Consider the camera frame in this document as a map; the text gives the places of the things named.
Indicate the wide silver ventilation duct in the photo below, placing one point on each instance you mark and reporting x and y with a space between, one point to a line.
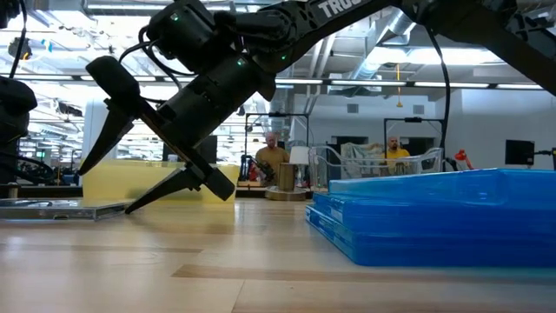
369 67

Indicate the black metal frame station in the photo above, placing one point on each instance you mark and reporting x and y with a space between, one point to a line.
278 115
412 119

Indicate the white crumpled sheet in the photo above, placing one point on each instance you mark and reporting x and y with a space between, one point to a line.
358 152

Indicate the white lamp shade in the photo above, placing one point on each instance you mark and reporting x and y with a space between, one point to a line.
299 155

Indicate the black table edge rail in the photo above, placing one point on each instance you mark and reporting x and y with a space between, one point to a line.
48 190

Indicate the yellow translucent plastic bin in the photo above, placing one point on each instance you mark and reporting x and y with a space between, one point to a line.
126 180

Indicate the grey wall vent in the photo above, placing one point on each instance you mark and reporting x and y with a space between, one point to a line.
418 109
352 108

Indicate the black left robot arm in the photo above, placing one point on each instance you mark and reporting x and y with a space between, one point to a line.
15 104

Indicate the person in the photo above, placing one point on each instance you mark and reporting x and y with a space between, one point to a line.
271 158
395 153

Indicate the clear plastic bin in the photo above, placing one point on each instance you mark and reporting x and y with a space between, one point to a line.
318 174

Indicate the blue plastic jewel case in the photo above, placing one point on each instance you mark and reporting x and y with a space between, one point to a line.
434 250
434 217
434 184

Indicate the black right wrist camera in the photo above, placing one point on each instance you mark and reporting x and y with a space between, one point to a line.
113 78

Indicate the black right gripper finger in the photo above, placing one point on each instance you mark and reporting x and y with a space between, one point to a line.
169 189
108 130

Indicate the gold cylinder stand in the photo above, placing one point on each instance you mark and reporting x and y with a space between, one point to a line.
286 176

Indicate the red desk lamp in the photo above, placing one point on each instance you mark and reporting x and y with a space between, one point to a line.
461 155

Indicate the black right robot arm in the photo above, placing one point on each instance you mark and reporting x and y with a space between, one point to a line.
304 26

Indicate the ceiling light strip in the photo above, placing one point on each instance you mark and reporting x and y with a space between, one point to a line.
452 84
304 81
525 86
48 77
369 83

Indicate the small black monitor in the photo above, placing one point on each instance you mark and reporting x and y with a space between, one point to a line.
519 152

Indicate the white cup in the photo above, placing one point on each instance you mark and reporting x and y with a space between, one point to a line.
172 157

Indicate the grey metal post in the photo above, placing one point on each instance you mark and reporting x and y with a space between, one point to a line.
13 191

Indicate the clear jewel case black tray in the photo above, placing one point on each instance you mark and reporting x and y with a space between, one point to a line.
65 211

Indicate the white column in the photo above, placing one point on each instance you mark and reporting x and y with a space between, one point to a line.
89 126

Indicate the yellow hanging pendant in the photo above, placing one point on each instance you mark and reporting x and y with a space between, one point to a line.
399 104

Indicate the red black equipment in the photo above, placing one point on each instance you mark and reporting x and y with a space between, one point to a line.
248 169

